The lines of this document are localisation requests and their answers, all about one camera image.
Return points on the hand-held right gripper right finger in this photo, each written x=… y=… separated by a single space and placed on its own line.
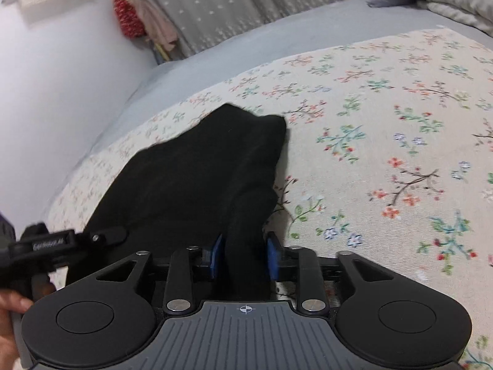
x=272 y=257

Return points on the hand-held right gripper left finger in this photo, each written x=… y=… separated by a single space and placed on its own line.
x=215 y=256

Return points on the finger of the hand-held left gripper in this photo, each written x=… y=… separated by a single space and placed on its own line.
x=108 y=236

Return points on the black pants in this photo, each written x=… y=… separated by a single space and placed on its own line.
x=192 y=169

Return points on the person's left hand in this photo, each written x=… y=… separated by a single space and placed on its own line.
x=9 y=304

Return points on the floral printed blanket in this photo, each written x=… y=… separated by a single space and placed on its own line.
x=366 y=123

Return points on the yellow rod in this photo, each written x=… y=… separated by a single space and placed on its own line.
x=161 y=52

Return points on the pink hanging cloth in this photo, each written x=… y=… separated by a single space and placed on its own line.
x=158 y=27

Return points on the red floral hanging bag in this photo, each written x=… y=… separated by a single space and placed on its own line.
x=129 y=17

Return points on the grey star-print curtain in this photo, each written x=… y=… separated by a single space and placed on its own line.
x=231 y=4

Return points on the grey pillow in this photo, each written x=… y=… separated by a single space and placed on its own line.
x=462 y=4

